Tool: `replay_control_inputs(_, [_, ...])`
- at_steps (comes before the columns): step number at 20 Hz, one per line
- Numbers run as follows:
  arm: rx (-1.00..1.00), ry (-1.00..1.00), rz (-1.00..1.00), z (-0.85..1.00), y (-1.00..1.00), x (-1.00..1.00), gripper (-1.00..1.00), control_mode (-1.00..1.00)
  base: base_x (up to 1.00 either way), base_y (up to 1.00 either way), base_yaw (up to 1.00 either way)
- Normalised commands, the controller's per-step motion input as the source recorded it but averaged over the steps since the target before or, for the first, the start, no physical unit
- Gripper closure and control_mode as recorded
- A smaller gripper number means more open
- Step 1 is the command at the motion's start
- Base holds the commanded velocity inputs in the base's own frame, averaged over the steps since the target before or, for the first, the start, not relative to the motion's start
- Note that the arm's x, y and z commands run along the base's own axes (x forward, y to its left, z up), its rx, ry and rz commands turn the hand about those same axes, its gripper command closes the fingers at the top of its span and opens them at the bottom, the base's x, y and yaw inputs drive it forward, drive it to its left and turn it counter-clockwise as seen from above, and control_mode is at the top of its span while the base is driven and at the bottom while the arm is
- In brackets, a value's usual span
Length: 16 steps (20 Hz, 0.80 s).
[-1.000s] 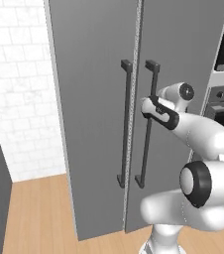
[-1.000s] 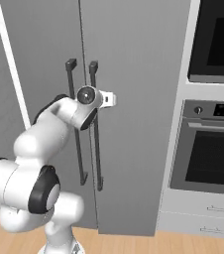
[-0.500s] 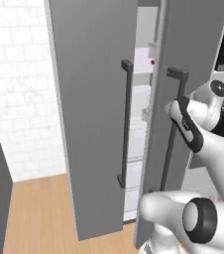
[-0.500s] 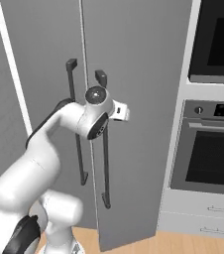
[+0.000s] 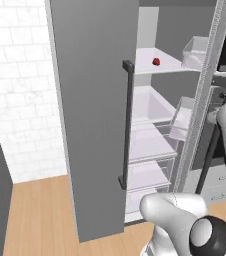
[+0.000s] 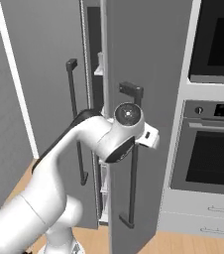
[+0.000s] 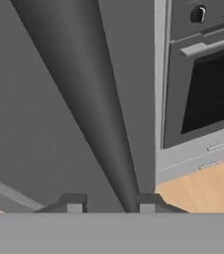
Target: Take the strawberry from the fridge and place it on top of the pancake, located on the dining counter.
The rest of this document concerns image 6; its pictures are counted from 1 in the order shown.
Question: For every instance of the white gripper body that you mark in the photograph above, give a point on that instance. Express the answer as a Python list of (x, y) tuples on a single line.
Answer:
[(155, 139)]

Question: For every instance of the dark oven knob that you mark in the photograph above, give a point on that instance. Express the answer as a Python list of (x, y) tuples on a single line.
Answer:
[(199, 110)]

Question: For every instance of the large grey fridge door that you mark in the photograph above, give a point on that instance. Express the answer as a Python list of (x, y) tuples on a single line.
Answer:
[(157, 49)]

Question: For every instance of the black built-in microwave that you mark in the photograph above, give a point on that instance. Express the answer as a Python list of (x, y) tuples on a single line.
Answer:
[(221, 36)]

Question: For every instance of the white drawer front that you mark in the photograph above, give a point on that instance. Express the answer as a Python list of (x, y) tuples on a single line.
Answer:
[(180, 225), (186, 205)]

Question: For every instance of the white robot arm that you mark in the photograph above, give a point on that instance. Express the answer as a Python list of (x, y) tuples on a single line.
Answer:
[(51, 185)]

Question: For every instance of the white oven cabinet housing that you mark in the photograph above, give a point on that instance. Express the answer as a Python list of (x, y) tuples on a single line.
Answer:
[(186, 66)]

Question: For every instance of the steel built-in oven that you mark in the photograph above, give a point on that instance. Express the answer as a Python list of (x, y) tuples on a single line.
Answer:
[(209, 158)]

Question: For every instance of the fridge interior with white shelves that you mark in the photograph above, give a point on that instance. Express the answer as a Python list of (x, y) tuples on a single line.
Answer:
[(94, 33)]

